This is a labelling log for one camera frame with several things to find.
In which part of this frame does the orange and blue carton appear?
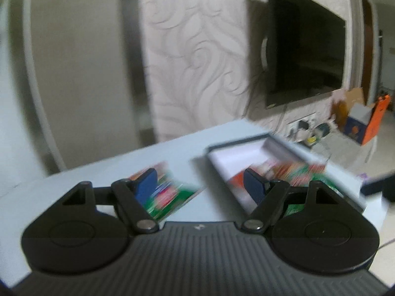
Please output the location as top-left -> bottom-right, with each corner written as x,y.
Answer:
343,93 -> 391,146

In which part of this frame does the black wall television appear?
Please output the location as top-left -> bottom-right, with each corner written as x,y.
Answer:
265,0 -> 345,108

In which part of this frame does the white wall power socket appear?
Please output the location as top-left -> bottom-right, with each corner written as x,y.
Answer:
285,112 -> 317,140

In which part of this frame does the black shallow cardboard box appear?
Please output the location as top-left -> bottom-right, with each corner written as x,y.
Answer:
206,133 -> 368,215

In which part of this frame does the green prawn cracker bag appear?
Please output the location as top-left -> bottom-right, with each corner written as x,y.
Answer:
228,160 -> 340,212
129,162 -> 203,222

